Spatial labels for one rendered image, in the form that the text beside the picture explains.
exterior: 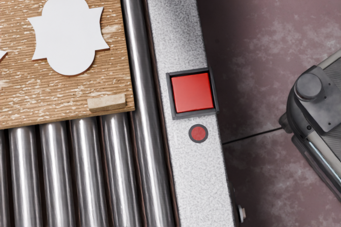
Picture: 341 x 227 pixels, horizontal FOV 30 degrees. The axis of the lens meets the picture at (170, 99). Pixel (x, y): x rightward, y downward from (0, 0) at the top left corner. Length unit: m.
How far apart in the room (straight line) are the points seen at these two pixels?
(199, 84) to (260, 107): 0.99
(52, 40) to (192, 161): 0.29
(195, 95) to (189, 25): 0.13
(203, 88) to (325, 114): 0.75
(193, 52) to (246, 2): 1.09
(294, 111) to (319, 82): 0.11
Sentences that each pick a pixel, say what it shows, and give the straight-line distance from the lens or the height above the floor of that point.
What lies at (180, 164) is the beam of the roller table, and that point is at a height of 0.91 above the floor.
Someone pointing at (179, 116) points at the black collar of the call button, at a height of 0.93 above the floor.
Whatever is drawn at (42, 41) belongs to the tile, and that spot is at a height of 0.95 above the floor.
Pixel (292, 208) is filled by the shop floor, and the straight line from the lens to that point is 1.94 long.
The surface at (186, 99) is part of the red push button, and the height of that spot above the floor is 0.93.
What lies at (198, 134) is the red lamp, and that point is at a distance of 1.01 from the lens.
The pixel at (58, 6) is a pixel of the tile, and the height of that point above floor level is 0.95.
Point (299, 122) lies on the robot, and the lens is 1.75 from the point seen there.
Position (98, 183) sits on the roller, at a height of 0.92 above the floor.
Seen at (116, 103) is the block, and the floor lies 0.96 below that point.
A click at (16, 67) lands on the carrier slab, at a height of 0.94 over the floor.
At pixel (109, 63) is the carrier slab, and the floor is 0.94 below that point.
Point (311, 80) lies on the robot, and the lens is 1.70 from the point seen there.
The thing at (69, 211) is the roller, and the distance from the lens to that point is 1.00.
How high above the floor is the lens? 1.89
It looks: 72 degrees down
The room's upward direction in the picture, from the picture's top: straight up
